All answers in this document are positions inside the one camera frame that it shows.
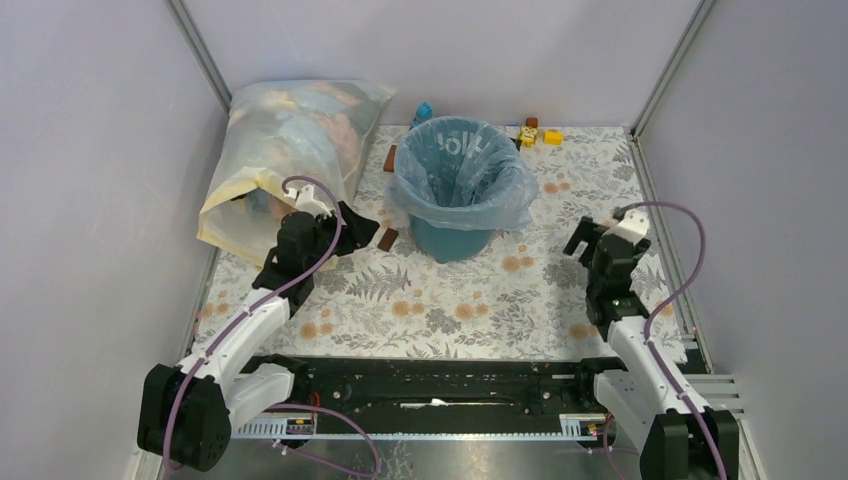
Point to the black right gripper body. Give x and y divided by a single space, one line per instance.
589 233

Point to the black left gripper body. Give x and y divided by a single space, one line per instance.
327 229

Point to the teal plastic trash bin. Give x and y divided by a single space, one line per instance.
447 245

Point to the light blue plastic trash bag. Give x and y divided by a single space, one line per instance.
464 174

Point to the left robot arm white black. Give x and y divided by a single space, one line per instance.
190 411

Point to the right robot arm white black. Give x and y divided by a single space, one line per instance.
677 433

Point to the large clear bag of trash bags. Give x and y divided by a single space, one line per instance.
277 132

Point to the dark brown flat block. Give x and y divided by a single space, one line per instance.
387 240

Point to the brown wooden block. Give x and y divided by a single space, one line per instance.
389 163

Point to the floral patterned table mat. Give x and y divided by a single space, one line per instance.
521 298

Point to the yellow toy brick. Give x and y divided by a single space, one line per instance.
552 137

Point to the blue toy figure on car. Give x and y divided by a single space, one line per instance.
423 113

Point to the yellow owl toy figure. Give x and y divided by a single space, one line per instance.
526 137

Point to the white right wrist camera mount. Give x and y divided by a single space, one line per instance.
633 227

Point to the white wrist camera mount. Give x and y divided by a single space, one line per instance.
633 227
304 199

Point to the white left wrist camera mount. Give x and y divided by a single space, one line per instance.
304 199

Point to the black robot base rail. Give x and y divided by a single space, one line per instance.
439 399

